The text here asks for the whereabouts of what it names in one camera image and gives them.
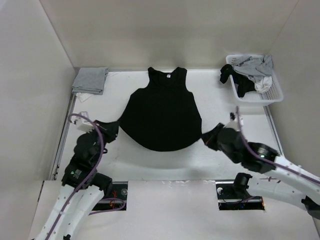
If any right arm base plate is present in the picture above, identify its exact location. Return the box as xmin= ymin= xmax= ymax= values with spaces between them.
xmin=216 ymin=182 xmax=265 ymax=211

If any white tank top in basket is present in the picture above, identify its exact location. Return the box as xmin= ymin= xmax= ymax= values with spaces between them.
xmin=254 ymin=76 xmax=273 ymax=94

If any black tank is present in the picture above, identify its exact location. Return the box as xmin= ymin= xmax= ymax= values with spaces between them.
xmin=219 ymin=64 xmax=256 ymax=98
xmin=108 ymin=67 xmax=214 ymax=152

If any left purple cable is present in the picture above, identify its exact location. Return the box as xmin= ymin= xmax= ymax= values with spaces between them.
xmin=46 ymin=113 xmax=126 ymax=240

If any folded grey tank top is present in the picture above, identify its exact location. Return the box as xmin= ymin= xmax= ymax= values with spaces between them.
xmin=72 ymin=67 xmax=109 ymax=95

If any right metal table rail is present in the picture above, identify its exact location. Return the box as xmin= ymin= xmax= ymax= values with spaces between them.
xmin=263 ymin=106 xmax=286 ymax=157

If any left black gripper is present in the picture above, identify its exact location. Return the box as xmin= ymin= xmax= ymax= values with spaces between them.
xmin=87 ymin=119 xmax=120 ymax=165

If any white plastic basket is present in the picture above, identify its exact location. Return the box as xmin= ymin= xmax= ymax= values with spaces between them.
xmin=225 ymin=54 xmax=284 ymax=107

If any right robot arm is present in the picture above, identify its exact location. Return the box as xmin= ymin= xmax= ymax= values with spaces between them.
xmin=201 ymin=121 xmax=320 ymax=219

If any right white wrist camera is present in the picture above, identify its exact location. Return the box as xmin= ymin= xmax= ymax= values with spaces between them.
xmin=225 ymin=112 xmax=244 ymax=132

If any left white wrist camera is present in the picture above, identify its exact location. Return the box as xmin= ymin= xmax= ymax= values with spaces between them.
xmin=71 ymin=114 xmax=95 ymax=133

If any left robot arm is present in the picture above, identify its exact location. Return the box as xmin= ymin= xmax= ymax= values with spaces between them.
xmin=36 ymin=122 xmax=119 ymax=240

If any folded white tank top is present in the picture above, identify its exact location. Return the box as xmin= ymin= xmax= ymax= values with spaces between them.
xmin=75 ymin=92 xmax=93 ymax=103

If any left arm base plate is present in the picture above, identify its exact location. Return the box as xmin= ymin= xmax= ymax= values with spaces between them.
xmin=92 ymin=182 xmax=128 ymax=211

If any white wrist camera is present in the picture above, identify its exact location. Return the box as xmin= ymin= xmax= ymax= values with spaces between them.
xmin=225 ymin=112 xmax=244 ymax=132
xmin=71 ymin=114 xmax=95 ymax=133

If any grey tank top in basket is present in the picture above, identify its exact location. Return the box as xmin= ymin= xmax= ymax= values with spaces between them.
xmin=231 ymin=55 xmax=273 ymax=83

